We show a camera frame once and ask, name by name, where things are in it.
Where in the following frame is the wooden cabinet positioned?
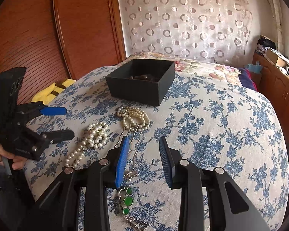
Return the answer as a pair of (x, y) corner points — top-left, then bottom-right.
(252, 52), (289, 135)

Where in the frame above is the colourful floral quilt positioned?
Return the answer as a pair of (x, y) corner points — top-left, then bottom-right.
(126, 51), (242, 87)

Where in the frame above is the sheer circle-patterned curtain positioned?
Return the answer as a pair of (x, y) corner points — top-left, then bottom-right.
(117, 0), (254, 64)

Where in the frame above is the yellow plush toy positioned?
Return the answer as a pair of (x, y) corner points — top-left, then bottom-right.
(31, 79), (76, 103)

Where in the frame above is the wooden wardrobe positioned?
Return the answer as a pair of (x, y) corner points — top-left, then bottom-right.
(0, 0), (127, 106)

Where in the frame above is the blue floral blanket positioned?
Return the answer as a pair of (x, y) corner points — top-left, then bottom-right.
(24, 66), (289, 231)

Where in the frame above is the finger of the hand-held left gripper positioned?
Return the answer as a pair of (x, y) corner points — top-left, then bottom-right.
(26, 129), (75, 150)
(17, 102), (67, 118)

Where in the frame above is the pile of dark clothes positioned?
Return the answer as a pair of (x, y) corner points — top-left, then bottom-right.
(256, 36), (276, 54)

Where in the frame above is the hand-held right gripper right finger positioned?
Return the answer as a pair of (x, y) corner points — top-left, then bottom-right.
(159, 136), (271, 231)

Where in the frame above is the cardboard box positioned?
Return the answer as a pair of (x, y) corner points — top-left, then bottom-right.
(265, 48), (288, 68)

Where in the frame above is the blue plastic bag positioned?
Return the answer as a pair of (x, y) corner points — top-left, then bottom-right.
(247, 61), (263, 74)

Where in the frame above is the navy and red blanket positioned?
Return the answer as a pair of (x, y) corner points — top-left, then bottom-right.
(238, 68), (259, 92)

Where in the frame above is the beige window curtain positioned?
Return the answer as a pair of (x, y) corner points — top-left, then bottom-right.
(267, 0), (285, 51)

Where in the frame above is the black jewelry box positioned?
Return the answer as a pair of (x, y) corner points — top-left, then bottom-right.
(105, 58), (175, 107)

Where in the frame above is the white pearl necklace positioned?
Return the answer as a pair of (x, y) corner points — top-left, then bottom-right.
(64, 122), (109, 169)

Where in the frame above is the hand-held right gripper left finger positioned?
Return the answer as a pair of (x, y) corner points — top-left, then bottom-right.
(22, 137), (130, 231)

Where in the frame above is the green stone silver necklace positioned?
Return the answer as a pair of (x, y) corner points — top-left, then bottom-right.
(114, 168), (150, 231)

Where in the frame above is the dark bead bracelet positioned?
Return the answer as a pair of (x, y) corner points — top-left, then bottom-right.
(128, 74), (161, 81)

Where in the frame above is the dark hair comb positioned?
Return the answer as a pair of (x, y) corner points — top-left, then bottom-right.
(119, 125), (145, 172)

